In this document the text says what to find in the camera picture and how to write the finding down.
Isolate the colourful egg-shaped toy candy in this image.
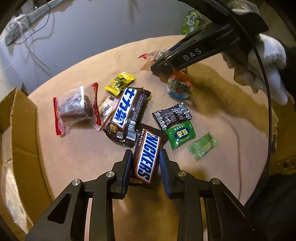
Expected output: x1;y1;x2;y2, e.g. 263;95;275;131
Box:
167;71;193;100

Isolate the yellow candy packet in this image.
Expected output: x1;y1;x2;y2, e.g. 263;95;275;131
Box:
104;72;135;96

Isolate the light green clear candy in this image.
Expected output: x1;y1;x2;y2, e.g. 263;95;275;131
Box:
188;132;217;161

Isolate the black white candy packet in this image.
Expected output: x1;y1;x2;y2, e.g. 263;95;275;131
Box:
152;102;192;131

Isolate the green candy packet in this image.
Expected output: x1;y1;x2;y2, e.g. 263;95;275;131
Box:
165;120;196;150

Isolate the pink candy packet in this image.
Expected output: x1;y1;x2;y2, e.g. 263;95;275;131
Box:
94;96;119;131

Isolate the blue white Chinese Snickers bar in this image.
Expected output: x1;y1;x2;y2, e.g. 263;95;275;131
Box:
103;87;151;148

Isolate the red clear brownie bag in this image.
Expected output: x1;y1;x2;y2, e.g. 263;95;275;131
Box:
53;82;101;136

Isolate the red clear small snack bag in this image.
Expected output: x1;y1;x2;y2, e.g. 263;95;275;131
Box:
138;49;170;61

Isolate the white gloved right hand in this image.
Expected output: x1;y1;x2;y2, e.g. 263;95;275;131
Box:
222;34;288;105

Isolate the green paper bag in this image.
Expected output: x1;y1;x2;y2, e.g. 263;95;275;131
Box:
180;9;210;35

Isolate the brown cardboard box tray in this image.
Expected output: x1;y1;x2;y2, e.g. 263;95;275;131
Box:
1;88;52;240

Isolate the grey windowsill mat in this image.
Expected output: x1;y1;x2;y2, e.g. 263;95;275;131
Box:
4;1;66;46

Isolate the white cable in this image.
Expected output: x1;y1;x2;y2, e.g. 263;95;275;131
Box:
10;14;33;45

